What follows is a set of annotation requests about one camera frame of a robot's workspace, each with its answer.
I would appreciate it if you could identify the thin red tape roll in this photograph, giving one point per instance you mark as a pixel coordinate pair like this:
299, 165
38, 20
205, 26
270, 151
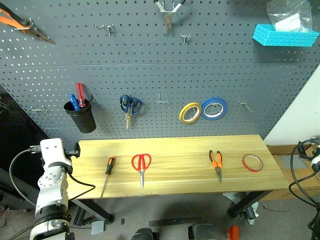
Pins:
243, 161

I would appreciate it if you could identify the red floor object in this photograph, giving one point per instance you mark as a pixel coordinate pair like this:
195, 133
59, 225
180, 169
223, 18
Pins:
234, 233

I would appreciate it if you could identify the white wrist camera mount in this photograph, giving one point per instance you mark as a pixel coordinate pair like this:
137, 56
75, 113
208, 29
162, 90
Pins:
316, 160
52, 150

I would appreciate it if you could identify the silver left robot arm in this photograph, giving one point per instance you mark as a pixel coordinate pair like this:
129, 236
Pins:
51, 190

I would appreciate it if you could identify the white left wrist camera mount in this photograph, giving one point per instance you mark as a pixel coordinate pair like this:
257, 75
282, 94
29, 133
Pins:
52, 150

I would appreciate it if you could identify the brown cardboard box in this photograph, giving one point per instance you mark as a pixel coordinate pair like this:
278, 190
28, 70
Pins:
282, 185

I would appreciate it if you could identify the grey perforated pegboard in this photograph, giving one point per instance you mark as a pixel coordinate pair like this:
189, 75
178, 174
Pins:
150, 70

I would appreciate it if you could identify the blue tape roll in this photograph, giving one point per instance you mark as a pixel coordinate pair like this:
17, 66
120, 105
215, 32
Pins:
225, 106

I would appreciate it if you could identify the orange black long-nose pliers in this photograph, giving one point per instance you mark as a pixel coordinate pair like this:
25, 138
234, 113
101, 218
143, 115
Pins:
15, 20

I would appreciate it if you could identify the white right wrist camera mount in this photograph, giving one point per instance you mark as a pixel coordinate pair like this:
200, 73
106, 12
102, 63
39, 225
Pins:
316, 160

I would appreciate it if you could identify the black table leg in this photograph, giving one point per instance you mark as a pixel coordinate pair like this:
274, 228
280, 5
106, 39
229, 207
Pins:
96, 210
247, 202

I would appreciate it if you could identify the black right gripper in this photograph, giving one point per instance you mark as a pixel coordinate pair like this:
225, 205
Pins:
303, 151

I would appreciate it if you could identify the clear plastic bag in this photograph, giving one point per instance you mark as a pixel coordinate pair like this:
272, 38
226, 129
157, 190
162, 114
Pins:
287, 22

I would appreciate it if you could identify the metal pegboard hook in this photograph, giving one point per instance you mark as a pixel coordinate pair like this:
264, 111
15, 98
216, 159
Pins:
163, 101
108, 28
30, 24
186, 37
246, 105
165, 11
41, 109

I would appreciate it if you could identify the orange black needle-nose pliers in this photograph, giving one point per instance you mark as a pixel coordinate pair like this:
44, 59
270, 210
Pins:
218, 166

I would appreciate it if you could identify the blue brick-pattern basket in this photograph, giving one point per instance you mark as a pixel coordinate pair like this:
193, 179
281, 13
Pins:
280, 39

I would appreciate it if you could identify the grey floor pedal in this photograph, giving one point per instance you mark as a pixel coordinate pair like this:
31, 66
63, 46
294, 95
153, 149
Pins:
97, 227

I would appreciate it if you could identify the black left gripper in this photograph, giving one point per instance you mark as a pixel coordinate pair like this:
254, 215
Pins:
75, 150

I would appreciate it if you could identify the orange black screwdriver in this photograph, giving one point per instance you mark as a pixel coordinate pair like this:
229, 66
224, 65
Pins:
110, 166

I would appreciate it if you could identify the black cup holder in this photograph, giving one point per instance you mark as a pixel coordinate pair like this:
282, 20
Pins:
83, 121

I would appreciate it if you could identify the yellow tape roll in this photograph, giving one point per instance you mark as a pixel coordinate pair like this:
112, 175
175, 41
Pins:
181, 114

